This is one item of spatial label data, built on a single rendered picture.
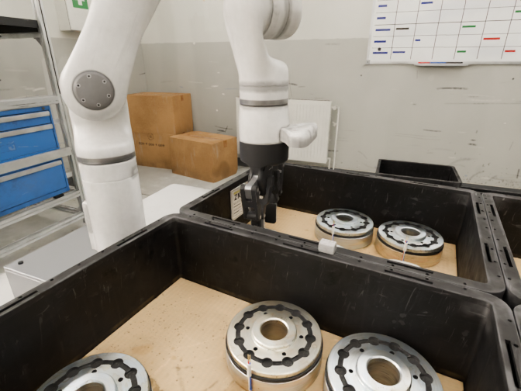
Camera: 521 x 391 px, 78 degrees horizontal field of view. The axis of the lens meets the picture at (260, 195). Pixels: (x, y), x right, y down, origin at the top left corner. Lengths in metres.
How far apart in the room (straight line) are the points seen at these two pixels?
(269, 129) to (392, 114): 2.91
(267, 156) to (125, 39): 0.26
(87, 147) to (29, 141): 1.79
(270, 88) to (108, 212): 0.34
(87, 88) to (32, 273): 0.32
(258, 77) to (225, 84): 3.30
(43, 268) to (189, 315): 0.31
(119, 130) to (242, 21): 0.29
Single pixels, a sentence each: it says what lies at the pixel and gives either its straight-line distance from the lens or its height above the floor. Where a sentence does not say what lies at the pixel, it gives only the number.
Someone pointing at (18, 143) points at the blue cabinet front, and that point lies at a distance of 2.33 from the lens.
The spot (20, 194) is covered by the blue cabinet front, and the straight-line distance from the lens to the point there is 2.37.
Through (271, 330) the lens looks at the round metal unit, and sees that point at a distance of 0.39.
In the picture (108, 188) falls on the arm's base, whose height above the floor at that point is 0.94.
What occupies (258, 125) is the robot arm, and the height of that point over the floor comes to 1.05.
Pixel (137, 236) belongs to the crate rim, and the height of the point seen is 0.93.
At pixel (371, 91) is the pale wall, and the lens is 3.32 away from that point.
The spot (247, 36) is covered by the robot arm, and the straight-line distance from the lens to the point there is 0.44.
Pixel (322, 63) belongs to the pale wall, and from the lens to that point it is 3.37.
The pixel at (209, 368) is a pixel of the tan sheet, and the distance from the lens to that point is 0.39.
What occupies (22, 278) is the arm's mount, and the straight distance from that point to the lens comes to 0.68.
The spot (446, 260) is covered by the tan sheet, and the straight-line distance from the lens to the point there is 0.62.
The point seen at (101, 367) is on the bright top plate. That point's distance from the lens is 0.38.
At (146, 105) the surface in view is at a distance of 3.80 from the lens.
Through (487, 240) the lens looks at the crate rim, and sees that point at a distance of 0.48.
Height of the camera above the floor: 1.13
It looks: 22 degrees down
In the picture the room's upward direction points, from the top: straight up
